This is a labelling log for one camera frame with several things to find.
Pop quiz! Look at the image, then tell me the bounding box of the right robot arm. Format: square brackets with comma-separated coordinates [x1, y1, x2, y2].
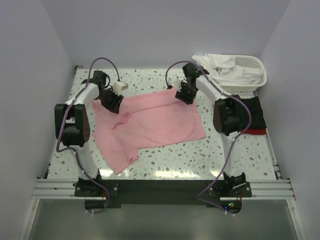
[171, 61, 252, 197]

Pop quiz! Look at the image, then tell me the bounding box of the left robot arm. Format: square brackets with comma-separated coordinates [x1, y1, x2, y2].
[54, 70, 128, 199]

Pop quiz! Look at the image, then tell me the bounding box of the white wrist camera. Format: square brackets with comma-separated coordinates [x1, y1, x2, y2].
[171, 79, 182, 92]
[112, 81, 129, 95]

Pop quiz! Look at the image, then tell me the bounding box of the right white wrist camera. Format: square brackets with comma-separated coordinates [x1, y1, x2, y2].
[171, 79, 182, 92]

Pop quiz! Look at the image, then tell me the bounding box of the pink t shirt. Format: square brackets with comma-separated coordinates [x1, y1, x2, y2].
[92, 89, 206, 175]

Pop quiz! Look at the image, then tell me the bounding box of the white t shirt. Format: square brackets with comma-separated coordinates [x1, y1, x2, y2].
[192, 54, 265, 86]

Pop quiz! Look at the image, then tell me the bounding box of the black folded t shirt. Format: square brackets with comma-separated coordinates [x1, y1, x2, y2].
[235, 96, 267, 130]

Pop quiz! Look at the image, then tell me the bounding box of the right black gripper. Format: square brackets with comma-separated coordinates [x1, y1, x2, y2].
[175, 81, 198, 105]

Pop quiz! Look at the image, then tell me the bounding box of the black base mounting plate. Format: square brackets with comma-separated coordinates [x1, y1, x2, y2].
[73, 179, 253, 214]

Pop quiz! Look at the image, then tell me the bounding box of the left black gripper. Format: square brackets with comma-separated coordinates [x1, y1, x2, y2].
[97, 88, 125, 115]

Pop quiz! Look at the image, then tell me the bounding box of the red folded t shirt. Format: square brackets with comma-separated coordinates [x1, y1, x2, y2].
[244, 128, 267, 136]

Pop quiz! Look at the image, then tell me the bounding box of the white laundry basket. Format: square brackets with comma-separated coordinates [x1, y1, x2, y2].
[209, 54, 267, 92]

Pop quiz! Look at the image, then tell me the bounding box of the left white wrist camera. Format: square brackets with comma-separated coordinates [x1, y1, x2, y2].
[112, 81, 129, 95]

